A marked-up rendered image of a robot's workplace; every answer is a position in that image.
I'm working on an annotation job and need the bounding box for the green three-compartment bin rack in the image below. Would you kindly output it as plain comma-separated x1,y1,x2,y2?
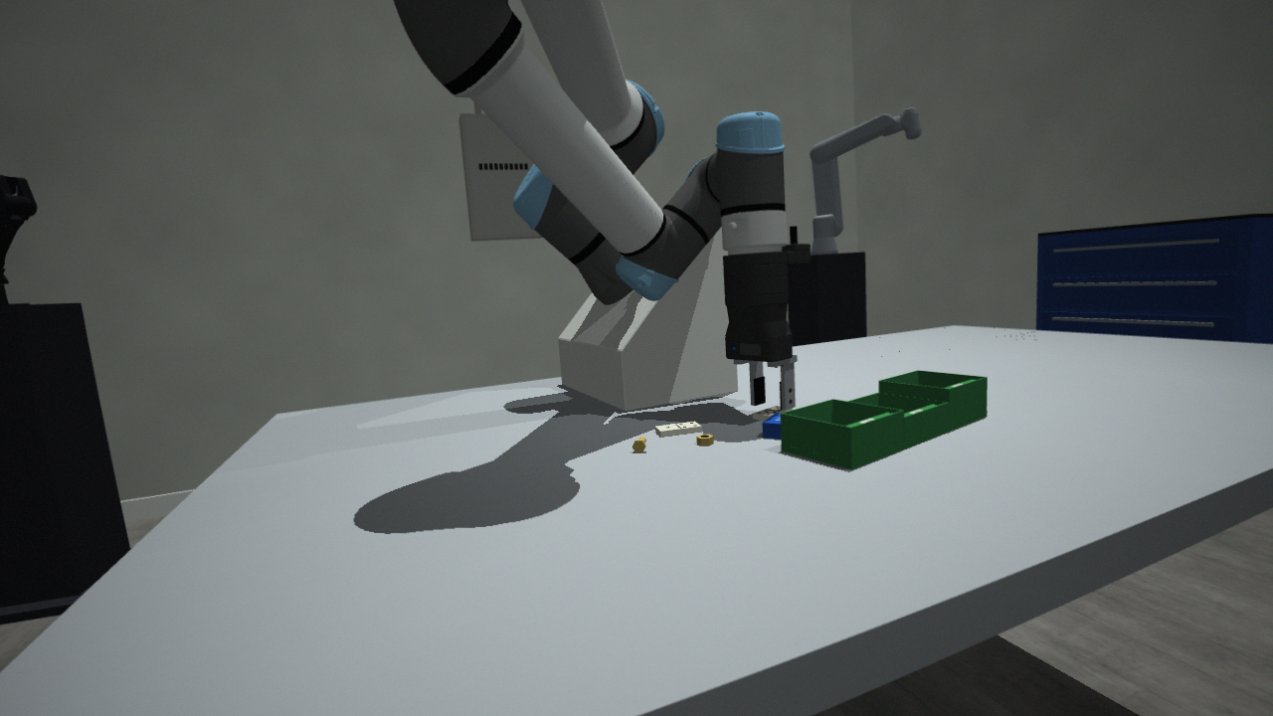
782,369,988,470

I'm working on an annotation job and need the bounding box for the blue 9v battery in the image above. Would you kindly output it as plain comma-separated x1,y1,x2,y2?
763,413,782,440

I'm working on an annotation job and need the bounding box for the white domino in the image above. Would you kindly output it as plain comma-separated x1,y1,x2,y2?
754,406,792,420
656,422,701,438

